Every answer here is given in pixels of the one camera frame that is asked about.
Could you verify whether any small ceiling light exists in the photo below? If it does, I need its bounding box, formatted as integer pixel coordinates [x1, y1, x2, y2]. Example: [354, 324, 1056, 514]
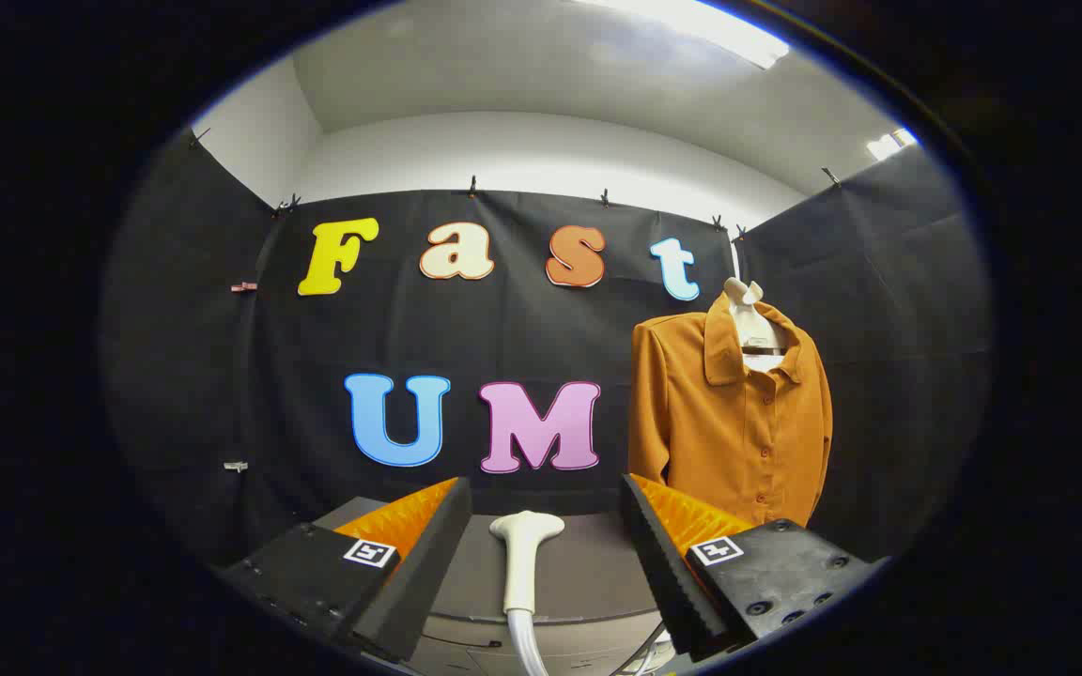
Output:
[865, 129, 918, 161]

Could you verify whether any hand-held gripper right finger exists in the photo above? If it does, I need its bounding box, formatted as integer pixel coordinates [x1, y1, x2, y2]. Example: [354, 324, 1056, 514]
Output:
[620, 473, 880, 663]

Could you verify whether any brown button shirt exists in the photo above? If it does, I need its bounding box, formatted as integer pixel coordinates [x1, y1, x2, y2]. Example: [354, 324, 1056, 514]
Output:
[628, 291, 833, 529]

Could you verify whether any long ceiling light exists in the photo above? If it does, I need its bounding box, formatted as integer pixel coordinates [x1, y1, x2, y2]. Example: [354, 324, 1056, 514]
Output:
[579, 0, 791, 69]

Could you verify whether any black backdrop cloth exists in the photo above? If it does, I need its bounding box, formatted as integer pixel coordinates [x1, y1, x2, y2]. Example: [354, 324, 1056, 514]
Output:
[100, 127, 993, 583]

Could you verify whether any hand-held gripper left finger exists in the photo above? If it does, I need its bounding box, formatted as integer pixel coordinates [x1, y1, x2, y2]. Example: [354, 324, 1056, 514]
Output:
[217, 476, 474, 664]

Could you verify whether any white garment steamer head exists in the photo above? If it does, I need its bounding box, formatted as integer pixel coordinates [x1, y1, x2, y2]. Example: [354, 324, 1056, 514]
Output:
[489, 510, 566, 616]

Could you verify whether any white clothes hanger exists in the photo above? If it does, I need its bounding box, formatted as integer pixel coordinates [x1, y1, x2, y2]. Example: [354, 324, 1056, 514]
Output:
[724, 239, 786, 358]

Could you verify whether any grey table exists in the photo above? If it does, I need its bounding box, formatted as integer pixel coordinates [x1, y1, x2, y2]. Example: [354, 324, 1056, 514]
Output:
[314, 498, 678, 676]

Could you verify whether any translucent garment steamer hose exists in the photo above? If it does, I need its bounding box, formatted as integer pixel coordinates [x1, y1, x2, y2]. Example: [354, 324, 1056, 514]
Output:
[506, 608, 551, 676]

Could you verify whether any white cable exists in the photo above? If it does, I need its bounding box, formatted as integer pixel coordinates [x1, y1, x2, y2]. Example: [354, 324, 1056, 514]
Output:
[611, 624, 675, 676]

